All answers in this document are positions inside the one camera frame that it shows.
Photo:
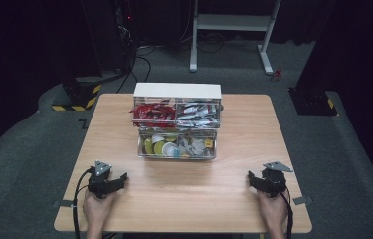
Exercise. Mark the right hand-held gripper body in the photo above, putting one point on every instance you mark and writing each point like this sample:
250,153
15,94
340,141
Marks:
275,182

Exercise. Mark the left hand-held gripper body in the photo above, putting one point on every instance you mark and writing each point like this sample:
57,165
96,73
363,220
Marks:
99,182

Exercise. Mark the clear organizer with white lid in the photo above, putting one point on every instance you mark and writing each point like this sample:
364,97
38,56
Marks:
177,90

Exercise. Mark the person's right hand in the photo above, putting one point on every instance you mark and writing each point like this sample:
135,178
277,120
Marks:
272,210

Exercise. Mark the person's left hand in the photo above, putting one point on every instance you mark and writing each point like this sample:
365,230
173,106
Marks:
96,210

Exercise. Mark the grey tape tab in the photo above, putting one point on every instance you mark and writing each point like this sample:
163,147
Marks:
303,200
63,203

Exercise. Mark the pile of small creamer cups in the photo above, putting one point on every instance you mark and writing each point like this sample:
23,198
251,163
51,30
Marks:
170,147

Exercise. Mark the pile of red sachets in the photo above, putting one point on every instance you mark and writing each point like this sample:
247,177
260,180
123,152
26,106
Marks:
154,114

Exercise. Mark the pile of silver sachets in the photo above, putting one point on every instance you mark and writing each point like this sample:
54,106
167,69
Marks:
197,116

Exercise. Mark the black yellow striped stand base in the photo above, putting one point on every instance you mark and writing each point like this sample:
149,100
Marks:
81,96

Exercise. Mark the small red floor object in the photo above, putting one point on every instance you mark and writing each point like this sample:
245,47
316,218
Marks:
276,75

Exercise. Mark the dark equipment rack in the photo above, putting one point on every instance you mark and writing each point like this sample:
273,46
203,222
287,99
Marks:
126,33

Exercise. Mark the white metal stand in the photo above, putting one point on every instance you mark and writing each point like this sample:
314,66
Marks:
230,22

